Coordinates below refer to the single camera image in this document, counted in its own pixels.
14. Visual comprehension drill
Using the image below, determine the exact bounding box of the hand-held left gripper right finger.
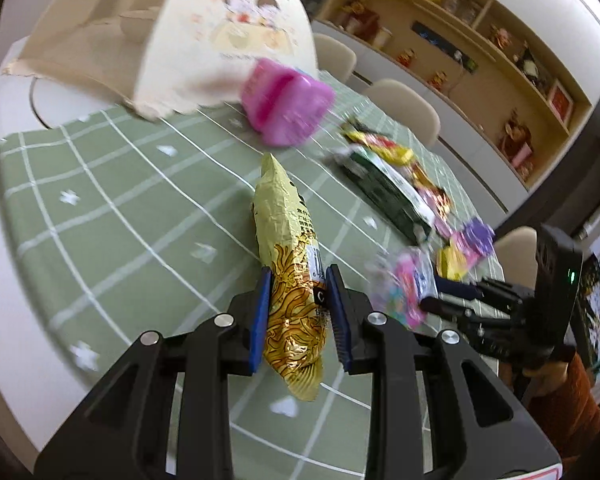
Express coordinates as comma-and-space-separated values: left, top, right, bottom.
325, 264, 563, 480

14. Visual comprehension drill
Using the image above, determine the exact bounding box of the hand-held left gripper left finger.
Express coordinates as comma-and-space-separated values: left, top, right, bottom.
34, 266, 276, 480

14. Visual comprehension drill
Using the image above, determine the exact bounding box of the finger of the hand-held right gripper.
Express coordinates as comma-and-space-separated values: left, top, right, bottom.
419, 296, 523, 361
436, 277, 526, 311

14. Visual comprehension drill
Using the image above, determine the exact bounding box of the pink printed sachet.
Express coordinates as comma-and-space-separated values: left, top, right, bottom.
372, 249, 438, 331

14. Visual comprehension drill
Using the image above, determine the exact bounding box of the red gold snack packet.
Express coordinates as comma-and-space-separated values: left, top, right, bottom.
410, 162, 453, 221

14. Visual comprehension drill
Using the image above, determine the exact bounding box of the person's right forearm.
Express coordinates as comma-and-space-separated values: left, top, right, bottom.
522, 352, 600, 466

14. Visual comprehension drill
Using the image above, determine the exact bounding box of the small yellow packet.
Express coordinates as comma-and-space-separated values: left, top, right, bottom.
436, 245, 473, 282

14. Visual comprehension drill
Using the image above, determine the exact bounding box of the purple plastic toy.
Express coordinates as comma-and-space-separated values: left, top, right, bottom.
450, 217, 496, 266

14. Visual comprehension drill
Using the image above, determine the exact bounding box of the beige dining chair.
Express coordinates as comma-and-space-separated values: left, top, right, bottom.
364, 78, 441, 150
312, 33, 357, 83
494, 226, 538, 281

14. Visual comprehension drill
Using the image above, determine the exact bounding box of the dark green snack packet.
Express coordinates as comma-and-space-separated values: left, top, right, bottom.
325, 147, 436, 246

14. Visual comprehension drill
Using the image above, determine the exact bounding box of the figurine with pink pot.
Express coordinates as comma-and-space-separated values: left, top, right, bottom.
500, 110, 535, 167

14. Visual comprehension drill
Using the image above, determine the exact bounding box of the yellow snack wrapper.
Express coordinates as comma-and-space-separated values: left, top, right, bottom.
341, 115, 415, 165

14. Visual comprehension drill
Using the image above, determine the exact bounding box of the green checked tablecloth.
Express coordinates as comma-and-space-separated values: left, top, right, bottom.
0, 67, 506, 480

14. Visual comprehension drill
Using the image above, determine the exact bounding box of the pink tissue pack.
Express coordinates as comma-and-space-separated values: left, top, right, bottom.
240, 58, 337, 148

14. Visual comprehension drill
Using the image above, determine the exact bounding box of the black and white doll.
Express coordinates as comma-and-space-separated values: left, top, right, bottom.
517, 42, 553, 86

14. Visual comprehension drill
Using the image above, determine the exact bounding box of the large red figurine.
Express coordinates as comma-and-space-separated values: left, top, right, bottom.
337, 0, 381, 43

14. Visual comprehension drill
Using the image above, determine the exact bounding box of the cream printed food cover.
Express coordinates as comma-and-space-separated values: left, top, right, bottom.
0, 0, 318, 121

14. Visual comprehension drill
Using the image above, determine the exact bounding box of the red picture frame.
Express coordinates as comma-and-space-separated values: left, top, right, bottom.
547, 80, 576, 118

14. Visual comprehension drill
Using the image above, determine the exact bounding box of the wooden wall shelf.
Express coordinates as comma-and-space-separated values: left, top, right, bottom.
315, 0, 593, 183

